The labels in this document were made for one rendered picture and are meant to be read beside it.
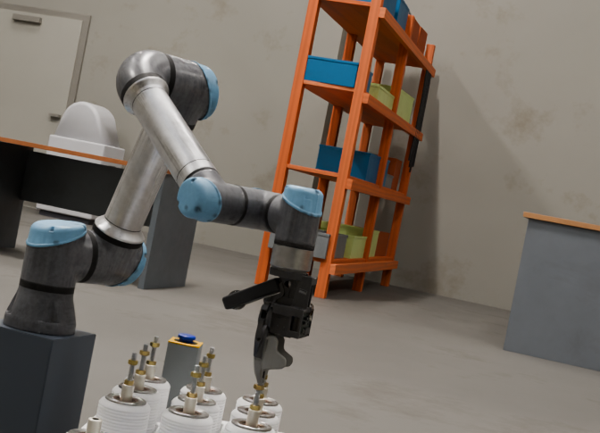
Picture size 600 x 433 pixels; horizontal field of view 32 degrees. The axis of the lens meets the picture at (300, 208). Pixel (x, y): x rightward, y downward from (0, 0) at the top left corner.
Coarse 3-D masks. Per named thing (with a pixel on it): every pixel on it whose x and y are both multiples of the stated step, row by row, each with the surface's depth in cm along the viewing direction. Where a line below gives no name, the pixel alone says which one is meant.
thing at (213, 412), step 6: (174, 402) 201; (180, 402) 200; (198, 408) 199; (204, 408) 200; (210, 408) 200; (216, 408) 202; (210, 414) 200; (216, 414) 202; (216, 420) 202; (216, 426) 204
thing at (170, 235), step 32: (0, 160) 644; (32, 160) 671; (64, 160) 665; (0, 192) 650; (32, 192) 670; (64, 192) 664; (96, 192) 658; (160, 192) 586; (0, 224) 657; (160, 224) 592; (192, 224) 637; (160, 256) 600
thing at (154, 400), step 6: (114, 390) 202; (120, 390) 201; (138, 396) 200; (144, 396) 200; (150, 396) 201; (156, 396) 202; (150, 402) 201; (156, 402) 202; (156, 408) 202; (150, 414) 201; (156, 414) 204; (150, 420) 201; (150, 426) 202; (150, 432) 202
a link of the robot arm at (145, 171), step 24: (192, 72) 216; (192, 96) 216; (216, 96) 220; (192, 120) 220; (144, 144) 221; (144, 168) 222; (120, 192) 225; (144, 192) 224; (120, 216) 225; (144, 216) 227; (96, 240) 225; (120, 240) 225; (96, 264) 224; (120, 264) 227; (144, 264) 232
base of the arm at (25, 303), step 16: (32, 288) 217; (48, 288) 217; (64, 288) 219; (16, 304) 218; (32, 304) 216; (48, 304) 217; (64, 304) 219; (16, 320) 216; (32, 320) 215; (48, 320) 218; (64, 320) 219
